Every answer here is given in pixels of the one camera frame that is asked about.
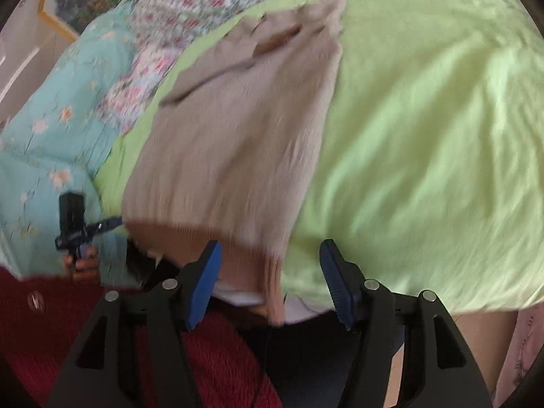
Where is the light blue floral quilt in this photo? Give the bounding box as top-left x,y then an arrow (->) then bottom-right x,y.
0,2 -> 141,285

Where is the person's left hand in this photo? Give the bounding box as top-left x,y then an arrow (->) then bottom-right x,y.
63,247 -> 101,285

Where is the pink floral patterned blanket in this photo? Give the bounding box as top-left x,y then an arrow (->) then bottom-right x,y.
101,0 -> 370,137

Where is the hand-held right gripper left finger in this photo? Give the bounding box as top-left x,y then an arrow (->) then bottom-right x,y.
46,240 -> 223,408

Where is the pink patterned cloth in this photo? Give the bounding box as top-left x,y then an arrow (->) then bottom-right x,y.
495,302 -> 544,400

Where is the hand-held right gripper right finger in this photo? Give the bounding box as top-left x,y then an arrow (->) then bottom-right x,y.
319,239 -> 494,408

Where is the light green bed sheet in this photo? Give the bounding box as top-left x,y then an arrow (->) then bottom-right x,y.
94,0 -> 544,312

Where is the red carpet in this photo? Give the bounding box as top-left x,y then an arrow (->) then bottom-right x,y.
0,263 -> 283,408

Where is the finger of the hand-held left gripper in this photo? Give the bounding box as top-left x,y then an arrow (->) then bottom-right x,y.
87,218 -> 124,235

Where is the beige knit sweater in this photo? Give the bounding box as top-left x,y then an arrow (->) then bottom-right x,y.
122,0 -> 347,324

